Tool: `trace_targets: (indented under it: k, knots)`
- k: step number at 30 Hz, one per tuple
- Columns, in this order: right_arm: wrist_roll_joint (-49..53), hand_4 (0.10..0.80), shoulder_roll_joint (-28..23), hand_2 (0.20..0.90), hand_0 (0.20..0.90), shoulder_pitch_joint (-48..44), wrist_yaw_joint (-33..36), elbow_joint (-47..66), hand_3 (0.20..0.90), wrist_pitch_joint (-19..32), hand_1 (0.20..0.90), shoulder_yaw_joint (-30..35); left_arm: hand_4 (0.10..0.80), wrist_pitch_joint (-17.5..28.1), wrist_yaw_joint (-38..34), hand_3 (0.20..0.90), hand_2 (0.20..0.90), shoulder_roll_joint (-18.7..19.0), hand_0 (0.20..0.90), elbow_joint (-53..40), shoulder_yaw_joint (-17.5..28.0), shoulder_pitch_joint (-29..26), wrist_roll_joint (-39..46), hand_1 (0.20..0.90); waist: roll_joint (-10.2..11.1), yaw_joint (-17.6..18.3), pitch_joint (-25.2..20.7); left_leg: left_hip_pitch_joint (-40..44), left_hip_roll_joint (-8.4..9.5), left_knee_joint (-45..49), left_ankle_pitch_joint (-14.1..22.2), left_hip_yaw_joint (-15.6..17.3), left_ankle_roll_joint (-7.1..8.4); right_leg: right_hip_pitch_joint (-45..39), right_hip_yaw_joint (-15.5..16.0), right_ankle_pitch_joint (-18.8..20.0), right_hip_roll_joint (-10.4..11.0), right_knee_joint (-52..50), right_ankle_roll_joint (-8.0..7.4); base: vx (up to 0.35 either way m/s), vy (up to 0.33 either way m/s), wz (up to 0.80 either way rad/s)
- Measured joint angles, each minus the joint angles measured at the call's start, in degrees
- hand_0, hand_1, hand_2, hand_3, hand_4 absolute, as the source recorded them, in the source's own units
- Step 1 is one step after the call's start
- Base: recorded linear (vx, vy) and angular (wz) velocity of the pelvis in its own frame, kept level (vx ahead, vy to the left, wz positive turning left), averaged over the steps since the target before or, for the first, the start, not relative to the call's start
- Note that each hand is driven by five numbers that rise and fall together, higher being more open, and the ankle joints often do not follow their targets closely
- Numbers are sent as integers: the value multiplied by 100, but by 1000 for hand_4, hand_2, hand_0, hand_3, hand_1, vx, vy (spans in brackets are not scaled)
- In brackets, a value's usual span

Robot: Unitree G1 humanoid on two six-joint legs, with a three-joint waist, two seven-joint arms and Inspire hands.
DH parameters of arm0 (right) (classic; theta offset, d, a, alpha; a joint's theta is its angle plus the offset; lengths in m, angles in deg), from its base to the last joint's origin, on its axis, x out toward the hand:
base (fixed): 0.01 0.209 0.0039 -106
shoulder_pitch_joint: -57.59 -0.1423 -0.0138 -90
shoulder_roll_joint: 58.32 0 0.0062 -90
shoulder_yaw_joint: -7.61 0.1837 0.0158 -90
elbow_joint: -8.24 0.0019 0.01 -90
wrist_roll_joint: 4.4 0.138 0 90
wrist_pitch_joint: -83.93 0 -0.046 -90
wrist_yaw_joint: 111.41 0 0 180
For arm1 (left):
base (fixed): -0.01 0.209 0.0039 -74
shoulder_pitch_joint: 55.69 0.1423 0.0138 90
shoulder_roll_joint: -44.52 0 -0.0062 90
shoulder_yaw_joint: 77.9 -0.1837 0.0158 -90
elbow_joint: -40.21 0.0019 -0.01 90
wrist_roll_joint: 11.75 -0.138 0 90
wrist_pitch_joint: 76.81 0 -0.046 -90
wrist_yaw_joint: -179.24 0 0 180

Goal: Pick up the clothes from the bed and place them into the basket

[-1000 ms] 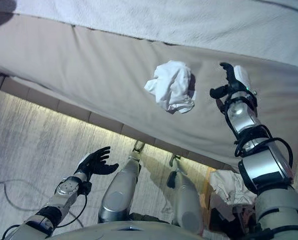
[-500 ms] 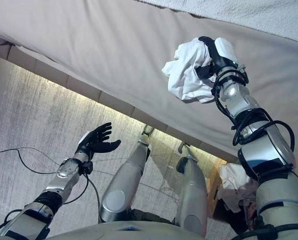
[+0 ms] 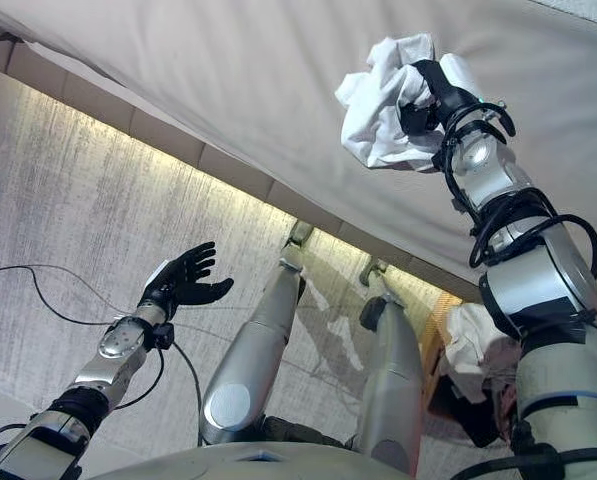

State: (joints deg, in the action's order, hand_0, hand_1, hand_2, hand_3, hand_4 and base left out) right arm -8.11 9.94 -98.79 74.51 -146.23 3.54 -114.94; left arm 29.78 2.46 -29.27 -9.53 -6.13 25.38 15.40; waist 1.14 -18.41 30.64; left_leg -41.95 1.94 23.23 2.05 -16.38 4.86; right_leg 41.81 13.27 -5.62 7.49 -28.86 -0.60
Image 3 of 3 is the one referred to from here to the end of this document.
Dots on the plain white garment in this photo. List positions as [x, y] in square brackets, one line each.
[378, 115]

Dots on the grey streaked rug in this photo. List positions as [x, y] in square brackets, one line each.
[78, 200]

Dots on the silver robot left leg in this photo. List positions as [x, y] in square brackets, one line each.
[258, 350]

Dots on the grey robot torso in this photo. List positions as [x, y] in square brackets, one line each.
[238, 465]

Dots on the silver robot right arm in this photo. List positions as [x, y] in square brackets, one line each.
[543, 280]

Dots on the large bed with grey cover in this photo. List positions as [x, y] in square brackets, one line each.
[228, 75]

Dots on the black garment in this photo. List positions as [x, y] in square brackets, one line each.
[473, 415]

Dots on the wooden laundry box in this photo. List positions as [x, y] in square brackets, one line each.
[430, 345]

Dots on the beige upholstered bed frame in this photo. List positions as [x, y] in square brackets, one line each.
[168, 135]

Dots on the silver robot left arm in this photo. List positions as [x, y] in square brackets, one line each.
[108, 350]

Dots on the cream white satin garment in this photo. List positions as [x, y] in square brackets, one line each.
[473, 340]

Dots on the silver robot right leg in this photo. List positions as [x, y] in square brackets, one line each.
[390, 375]

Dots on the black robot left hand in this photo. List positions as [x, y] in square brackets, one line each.
[183, 285]

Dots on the silver robot leg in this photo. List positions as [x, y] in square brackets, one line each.
[390, 375]
[258, 350]

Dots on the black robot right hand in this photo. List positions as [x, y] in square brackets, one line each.
[448, 105]

